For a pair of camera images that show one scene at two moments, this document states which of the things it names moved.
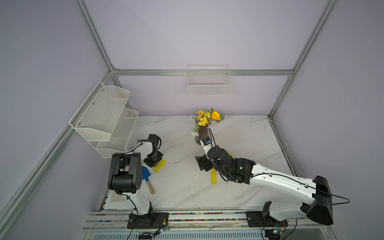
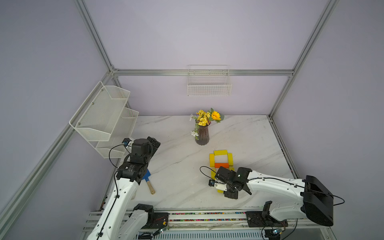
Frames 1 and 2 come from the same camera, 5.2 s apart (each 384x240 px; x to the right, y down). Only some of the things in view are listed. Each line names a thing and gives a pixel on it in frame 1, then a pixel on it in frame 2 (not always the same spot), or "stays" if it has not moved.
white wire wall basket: (209, 80) stays
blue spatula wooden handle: (145, 174) stays
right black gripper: (204, 161) to (232, 194)
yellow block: (213, 176) stays
